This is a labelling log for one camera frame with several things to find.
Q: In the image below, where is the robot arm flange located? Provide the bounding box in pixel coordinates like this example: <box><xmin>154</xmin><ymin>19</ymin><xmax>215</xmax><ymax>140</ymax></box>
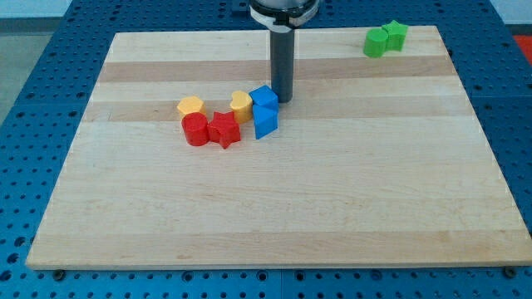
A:
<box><xmin>249</xmin><ymin>0</ymin><xmax>321</xmax><ymax>33</ymax></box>

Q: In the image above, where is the red star block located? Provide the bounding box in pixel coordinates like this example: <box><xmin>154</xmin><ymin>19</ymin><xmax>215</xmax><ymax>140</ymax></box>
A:
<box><xmin>207</xmin><ymin>111</ymin><xmax>241</xmax><ymax>149</ymax></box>

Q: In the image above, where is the wooden board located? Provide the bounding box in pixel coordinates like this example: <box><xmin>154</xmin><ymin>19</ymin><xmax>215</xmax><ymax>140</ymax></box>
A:
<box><xmin>27</xmin><ymin>26</ymin><xmax>531</xmax><ymax>270</ymax></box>

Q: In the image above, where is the green circle block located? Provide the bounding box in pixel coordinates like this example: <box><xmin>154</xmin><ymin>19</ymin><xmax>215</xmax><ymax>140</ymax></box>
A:
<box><xmin>363</xmin><ymin>28</ymin><xmax>388</xmax><ymax>58</ymax></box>

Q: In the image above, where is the green star block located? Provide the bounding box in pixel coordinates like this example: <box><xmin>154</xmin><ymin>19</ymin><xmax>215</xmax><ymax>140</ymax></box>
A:
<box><xmin>382</xmin><ymin>20</ymin><xmax>408</xmax><ymax>51</ymax></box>

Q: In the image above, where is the blue triangle block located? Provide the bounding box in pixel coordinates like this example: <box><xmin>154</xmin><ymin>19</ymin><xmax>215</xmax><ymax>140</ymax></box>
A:
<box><xmin>253</xmin><ymin>105</ymin><xmax>278</xmax><ymax>140</ymax></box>

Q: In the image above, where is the blue cube block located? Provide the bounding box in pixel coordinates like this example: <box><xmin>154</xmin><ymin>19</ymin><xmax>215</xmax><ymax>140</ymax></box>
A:
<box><xmin>249</xmin><ymin>85</ymin><xmax>278</xmax><ymax>111</ymax></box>

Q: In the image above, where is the yellow heart block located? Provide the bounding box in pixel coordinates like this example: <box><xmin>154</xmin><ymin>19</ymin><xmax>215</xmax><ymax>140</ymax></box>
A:
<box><xmin>230</xmin><ymin>91</ymin><xmax>253</xmax><ymax>124</ymax></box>

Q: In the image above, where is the red cylinder block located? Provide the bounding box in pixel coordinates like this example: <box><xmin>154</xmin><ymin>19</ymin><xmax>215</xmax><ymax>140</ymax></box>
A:
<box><xmin>181</xmin><ymin>112</ymin><xmax>210</xmax><ymax>146</ymax></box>

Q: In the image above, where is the yellow hexagon block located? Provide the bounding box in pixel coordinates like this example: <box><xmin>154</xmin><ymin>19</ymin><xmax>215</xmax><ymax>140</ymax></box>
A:
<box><xmin>176</xmin><ymin>96</ymin><xmax>206</xmax><ymax>120</ymax></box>

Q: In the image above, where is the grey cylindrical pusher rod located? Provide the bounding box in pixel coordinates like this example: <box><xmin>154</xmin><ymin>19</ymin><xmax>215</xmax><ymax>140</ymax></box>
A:
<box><xmin>269</xmin><ymin>27</ymin><xmax>295</xmax><ymax>103</ymax></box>

